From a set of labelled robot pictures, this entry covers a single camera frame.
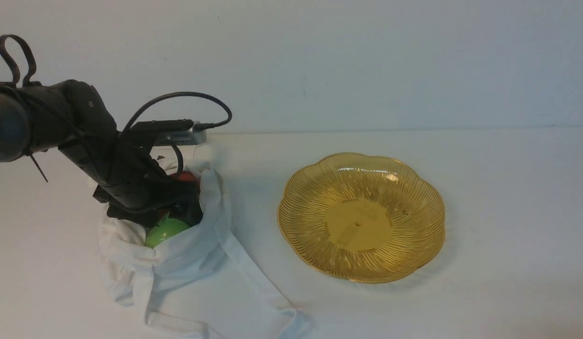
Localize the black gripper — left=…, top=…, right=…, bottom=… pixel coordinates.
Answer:
left=93, top=133, right=203, bottom=228

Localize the red apple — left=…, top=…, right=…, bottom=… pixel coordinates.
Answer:
left=170, top=171, right=197, bottom=182

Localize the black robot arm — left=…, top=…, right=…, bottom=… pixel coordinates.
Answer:
left=0, top=80, right=203, bottom=229

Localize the white cloth tote bag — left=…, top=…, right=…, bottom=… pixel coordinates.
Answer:
left=97, top=158, right=316, bottom=339

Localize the green apple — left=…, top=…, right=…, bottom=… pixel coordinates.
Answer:
left=145, top=217, right=190, bottom=248

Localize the amber ribbed plastic plate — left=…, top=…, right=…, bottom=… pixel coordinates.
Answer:
left=278, top=153, right=445, bottom=284

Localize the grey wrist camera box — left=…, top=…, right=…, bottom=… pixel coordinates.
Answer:
left=127, top=119, right=207, bottom=148

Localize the black camera cable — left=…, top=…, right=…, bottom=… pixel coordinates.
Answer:
left=122, top=92, right=233, bottom=177

